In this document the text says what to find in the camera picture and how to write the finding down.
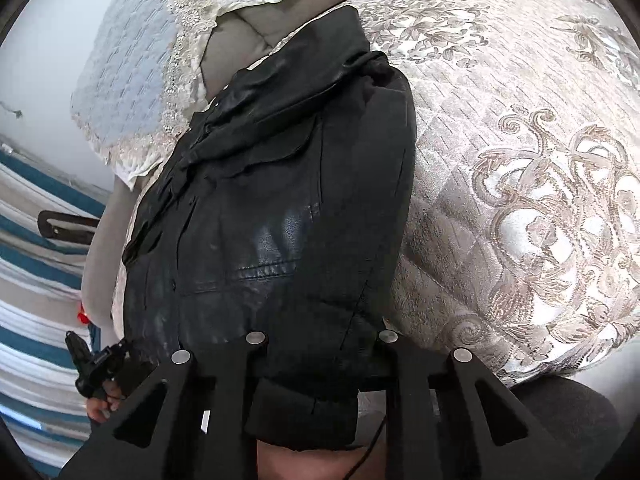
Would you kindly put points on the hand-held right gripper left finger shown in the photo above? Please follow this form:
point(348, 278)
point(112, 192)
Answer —
point(232, 390)

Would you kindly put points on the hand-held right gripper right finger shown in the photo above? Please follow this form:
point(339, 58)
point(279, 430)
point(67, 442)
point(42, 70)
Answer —
point(407, 390)

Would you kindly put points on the black leather jacket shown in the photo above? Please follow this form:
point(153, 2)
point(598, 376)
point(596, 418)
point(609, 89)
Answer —
point(275, 210)

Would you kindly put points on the person's left hand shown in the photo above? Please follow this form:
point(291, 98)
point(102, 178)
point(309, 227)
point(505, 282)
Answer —
point(102, 405)

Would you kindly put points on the small red object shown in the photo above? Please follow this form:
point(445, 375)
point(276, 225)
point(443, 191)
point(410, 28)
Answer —
point(83, 316)

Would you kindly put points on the blue white striped mattress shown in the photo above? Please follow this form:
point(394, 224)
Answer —
point(35, 280)

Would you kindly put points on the beige floral quilted sofa cover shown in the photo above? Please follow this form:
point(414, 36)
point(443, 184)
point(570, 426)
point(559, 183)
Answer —
point(500, 110)

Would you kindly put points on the blue-grey lace-trimmed cover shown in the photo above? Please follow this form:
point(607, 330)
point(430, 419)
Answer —
point(125, 60)

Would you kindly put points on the grey sofa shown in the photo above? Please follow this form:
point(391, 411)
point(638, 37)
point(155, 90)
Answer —
point(235, 50)

